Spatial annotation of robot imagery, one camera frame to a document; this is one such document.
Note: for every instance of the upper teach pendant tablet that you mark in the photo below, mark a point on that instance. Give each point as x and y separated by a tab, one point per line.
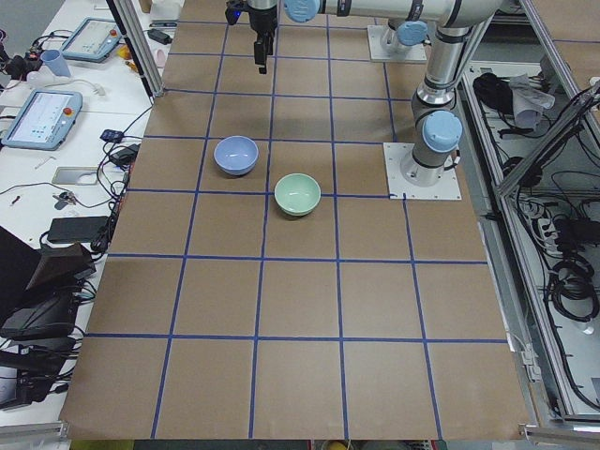
92	41

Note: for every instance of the pink mug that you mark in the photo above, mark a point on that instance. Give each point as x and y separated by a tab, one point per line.
160	58

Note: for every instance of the light blue plastic cup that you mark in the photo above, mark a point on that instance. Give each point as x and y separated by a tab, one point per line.
55	61

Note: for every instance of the lower teach pendant tablet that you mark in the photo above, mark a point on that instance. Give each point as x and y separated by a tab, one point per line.
44	121

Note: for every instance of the black power adapter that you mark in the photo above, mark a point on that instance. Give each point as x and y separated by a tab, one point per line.
65	230

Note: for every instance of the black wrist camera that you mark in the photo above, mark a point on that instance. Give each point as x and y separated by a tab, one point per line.
234	9

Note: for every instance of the grey metal tray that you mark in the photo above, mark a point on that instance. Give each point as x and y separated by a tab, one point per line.
75	176

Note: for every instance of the black laptop stand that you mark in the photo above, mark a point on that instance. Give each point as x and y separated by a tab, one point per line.
36	281

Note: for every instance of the white power strip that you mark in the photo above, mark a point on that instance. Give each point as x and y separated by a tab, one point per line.
547	236

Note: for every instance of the blue ceramic bowl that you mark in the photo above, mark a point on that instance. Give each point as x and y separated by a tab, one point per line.
236	155

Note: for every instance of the green ceramic bowl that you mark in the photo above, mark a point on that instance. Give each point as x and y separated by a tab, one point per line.
297	194

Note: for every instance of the teach pendant tablet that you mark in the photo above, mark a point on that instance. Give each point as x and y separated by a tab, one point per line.
92	41
44	121

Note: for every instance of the grey cloth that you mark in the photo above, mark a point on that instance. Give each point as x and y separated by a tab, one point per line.
529	103

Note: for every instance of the aluminium frame post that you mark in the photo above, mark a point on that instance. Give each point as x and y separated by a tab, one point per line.
127	21

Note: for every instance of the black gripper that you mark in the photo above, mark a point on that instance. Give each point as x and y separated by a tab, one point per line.
262	20

